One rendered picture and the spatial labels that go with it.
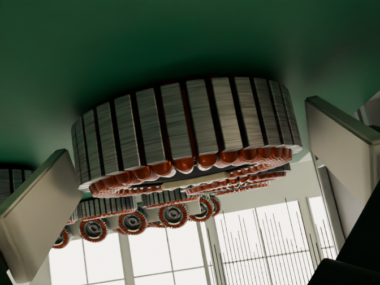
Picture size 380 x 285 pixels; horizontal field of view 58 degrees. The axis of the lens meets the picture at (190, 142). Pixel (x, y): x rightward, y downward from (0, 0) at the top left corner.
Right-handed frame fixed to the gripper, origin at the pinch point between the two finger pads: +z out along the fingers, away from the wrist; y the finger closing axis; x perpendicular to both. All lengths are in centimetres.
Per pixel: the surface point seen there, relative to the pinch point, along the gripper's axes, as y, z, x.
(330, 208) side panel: 15.4, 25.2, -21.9
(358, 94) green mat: 11.0, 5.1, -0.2
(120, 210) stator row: -17.4, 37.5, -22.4
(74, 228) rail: -59, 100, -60
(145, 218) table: -28, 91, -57
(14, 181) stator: -11.8, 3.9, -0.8
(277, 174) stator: 6.5, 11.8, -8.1
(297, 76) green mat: 5.8, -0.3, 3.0
